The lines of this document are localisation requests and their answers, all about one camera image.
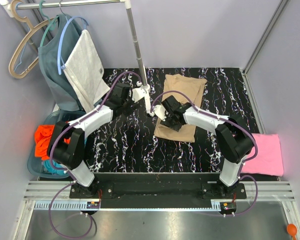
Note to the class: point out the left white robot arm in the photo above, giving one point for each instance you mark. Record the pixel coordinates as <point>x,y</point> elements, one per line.
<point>67,144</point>

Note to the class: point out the aluminium frame rail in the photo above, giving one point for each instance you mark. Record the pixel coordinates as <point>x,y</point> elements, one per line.
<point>266,33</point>

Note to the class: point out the folded pink t shirt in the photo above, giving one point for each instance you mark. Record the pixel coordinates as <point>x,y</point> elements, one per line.
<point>269,158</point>

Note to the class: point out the grey-green hanging t shirt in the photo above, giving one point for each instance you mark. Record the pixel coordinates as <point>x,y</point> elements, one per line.
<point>52,58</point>

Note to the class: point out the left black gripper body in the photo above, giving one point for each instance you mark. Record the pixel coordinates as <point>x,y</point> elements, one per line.
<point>127,110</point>

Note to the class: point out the orange t shirt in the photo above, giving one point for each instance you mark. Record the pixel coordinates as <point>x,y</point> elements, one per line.
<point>42,137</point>

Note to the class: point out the blue plastic laundry basket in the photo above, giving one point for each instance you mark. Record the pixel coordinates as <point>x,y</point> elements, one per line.
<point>35,164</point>

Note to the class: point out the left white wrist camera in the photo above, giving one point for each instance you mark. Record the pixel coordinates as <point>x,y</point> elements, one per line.
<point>138,93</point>

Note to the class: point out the white hanging t shirt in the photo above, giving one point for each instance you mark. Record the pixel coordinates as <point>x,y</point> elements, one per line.
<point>84,71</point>

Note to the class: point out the metal clothes rack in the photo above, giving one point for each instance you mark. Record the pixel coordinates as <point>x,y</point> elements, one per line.
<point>128,6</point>

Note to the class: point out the beige wooden hanger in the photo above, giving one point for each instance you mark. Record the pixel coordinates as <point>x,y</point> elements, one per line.
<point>32,30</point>

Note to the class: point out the teal blue t shirt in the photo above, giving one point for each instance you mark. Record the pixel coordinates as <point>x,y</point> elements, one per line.
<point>47,165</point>

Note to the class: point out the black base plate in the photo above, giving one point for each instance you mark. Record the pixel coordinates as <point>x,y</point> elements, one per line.
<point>158,191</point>

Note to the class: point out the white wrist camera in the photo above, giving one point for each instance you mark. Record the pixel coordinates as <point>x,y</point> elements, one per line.
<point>138,93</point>
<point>159,111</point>

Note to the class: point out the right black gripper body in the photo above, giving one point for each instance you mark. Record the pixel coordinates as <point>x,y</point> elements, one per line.
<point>170,123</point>

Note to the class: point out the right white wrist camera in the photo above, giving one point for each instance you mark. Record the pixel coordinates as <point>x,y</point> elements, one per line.
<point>159,111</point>

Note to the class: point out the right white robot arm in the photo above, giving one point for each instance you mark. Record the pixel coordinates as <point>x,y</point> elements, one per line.
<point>233,137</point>

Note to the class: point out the orange ball tool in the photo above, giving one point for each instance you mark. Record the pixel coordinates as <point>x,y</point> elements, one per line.
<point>292,231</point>

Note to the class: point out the beige t shirt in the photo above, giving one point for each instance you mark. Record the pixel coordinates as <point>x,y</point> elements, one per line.
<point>193,88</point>

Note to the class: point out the green hanger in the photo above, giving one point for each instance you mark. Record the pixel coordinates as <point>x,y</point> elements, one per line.
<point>51,23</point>

